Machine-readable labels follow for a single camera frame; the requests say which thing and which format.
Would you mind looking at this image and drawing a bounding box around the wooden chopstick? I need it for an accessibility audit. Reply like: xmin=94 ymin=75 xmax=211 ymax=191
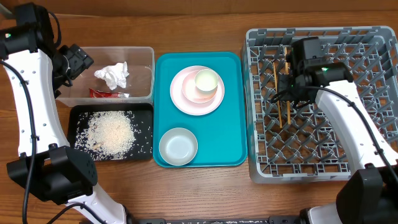
xmin=272 ymin=62 xmax=283 ymax=129
xmin=284 ymin=47 xmax=291 ymax=125

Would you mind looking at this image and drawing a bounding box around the red snack wrapper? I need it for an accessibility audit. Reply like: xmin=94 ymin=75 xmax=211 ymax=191
xmin=89 ymin=88 xmax=129 ymax=98

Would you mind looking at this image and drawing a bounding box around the white tissue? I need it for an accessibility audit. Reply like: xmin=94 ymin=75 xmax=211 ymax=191
xmin=94 ymin=62 xmax=129 ymax=90

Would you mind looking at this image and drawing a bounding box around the pile of rice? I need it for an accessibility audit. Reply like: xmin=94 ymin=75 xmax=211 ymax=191
xmin=74 ymin=110 xmax=152 ymax=161

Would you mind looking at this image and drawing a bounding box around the white paper cup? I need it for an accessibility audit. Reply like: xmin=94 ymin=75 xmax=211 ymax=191
xmin=195 ymin=69 xmax=219 ymax=94

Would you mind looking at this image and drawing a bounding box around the small pink plate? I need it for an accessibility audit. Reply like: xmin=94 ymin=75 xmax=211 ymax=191
xmin=182 ymin=71 xmax=218 ymax=103

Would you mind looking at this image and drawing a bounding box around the grey bowl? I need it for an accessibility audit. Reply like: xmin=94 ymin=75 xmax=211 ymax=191
xmin=159 ymin=128 xmax=198 ymax=166

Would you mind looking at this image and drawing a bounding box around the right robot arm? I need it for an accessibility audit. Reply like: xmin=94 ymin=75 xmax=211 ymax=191
xmin=271 ymin=37 xmax=397 ymax=223

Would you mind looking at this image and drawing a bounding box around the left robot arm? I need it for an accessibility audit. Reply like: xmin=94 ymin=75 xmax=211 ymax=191
xmin=1 ymin=2 xmax=134 ymax=223

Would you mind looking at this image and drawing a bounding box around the black waste tray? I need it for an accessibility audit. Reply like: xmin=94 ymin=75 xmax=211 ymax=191
xmin=67 ymin=103 xmax=154 ymax=162

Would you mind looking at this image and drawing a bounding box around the grey dishwasher rack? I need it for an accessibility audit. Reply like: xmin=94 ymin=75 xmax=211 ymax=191
xmin=242 ymin=26 xmax=397 ymax=184

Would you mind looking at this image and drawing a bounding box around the clear plastic bin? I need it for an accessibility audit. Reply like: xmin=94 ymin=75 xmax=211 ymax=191
xmin=57 ymin=47 xmax=155 ymax=107

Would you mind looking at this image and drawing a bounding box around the teal serving tray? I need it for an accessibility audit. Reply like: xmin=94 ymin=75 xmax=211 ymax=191
xmin=153 ymin=52 xmax=248 ymax=167

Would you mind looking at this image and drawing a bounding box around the large pink plate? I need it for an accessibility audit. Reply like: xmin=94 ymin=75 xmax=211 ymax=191
xmin=170 ymin=65 xmax=224 ymax=116

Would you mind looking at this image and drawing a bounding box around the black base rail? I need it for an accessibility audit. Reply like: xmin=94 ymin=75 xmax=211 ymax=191
xmin=132 ymin=215 xmax=307 ymax=224

